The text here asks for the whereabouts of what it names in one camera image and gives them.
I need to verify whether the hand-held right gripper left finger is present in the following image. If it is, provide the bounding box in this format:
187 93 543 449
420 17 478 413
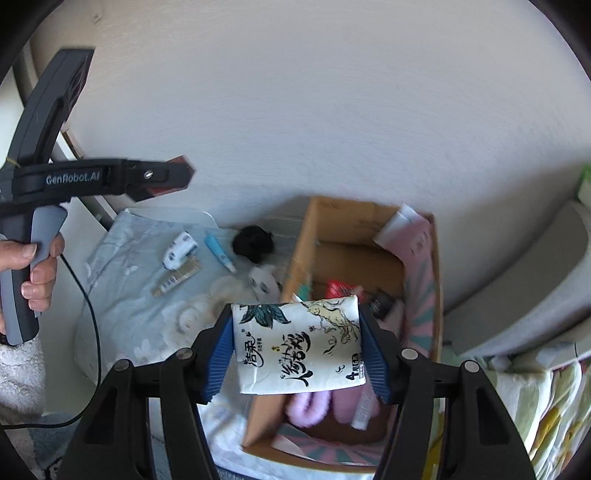
55 307 234 480

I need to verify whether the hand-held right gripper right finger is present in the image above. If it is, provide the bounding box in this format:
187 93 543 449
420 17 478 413
357 307 536 480

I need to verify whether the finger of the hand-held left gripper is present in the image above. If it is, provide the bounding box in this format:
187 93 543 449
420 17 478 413
122 158 194 204

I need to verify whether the red nail polish bottle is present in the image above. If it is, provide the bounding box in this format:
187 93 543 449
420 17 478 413
150 154 195 195

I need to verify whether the pink fluffy hair roller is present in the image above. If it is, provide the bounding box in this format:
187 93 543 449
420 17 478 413
334 385 378 424
286 392 334 428

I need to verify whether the small black jar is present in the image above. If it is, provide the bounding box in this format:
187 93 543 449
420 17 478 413
369 288 396 320

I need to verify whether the printed tissue packet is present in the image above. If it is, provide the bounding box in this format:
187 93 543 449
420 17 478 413
230 295 370 396

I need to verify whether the red snack box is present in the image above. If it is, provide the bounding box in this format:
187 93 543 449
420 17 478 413
323 279 366 302

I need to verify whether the pink printed cardboard box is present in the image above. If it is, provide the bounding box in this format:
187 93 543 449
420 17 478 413
242 196 445 472

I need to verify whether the person's left hand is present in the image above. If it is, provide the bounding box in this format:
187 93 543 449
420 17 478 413
0 233 66 334

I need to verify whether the white rounded backboard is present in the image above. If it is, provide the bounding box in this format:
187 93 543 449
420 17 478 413
124 207 221 230

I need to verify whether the white floral sock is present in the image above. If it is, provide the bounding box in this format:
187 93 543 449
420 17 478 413
246 266 283 302
161 230 199 269

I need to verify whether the beige tube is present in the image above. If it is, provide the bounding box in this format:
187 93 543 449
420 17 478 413
152 257 203 298

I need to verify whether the blue tube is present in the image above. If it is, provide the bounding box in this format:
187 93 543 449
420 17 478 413
204 235 238 272

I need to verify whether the floral bed sheet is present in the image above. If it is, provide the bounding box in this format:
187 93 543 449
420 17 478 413
74 210 296 457

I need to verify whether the black scrunchie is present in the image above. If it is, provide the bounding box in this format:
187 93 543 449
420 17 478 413
232 224 275 264

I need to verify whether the large grey pillow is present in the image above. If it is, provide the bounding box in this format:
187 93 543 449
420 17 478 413
442 198 591 361

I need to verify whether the floral quilt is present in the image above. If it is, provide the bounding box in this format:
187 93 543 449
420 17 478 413
428 351 591 480

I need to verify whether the green tissue pack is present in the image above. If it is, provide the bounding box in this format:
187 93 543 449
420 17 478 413
576 165 591 205

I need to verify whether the black cable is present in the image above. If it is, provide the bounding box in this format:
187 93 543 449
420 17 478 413
0 253 101 431

